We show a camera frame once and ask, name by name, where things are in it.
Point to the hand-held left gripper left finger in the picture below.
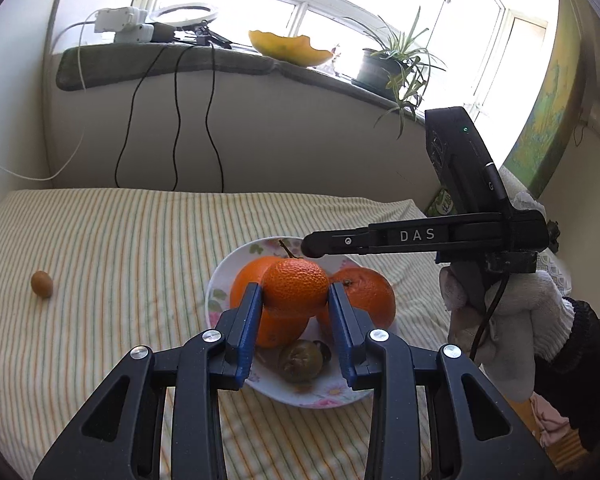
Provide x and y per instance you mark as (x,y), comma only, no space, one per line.
(247,320)

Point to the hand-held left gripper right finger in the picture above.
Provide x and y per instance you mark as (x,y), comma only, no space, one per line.
(342,320)

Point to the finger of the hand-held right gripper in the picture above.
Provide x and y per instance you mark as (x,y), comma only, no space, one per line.
(340,242)

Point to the large orange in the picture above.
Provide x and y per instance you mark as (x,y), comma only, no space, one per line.
(370,295)
(245,280)

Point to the tangerine with stem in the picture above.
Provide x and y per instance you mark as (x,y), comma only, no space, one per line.
(295,282)

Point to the floral white plate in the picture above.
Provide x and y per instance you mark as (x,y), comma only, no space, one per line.
(300,396)

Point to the person's right forearm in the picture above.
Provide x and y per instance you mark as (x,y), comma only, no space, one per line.
(590,360)

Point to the person's right hand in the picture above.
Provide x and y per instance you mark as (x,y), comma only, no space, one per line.
(520,320)

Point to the small dark chestnut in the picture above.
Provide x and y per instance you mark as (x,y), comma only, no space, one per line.
(326,352)

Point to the green printed box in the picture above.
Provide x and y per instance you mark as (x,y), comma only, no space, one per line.
(442,204)

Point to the dark olive plum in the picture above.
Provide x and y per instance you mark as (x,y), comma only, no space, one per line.
(300,360)

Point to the potted spider plant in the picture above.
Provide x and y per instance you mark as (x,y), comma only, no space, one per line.
(375,67)

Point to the striped cloth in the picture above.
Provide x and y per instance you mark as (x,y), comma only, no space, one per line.
(130,240)

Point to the small brown kiwi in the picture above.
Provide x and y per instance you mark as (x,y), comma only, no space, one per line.
(42,284)

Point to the pink cloth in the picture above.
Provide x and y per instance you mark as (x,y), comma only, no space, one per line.
(547,417)

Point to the grey windowsill mat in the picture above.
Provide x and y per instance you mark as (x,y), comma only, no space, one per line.
(130,65)

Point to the white power adapter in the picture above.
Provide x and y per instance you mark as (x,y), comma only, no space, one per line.
(120,17)
(137,34)

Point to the green yellow wall painting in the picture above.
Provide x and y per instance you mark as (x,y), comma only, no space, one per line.
(545,110)

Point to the white window frame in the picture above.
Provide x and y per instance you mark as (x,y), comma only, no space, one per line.
(302,10)

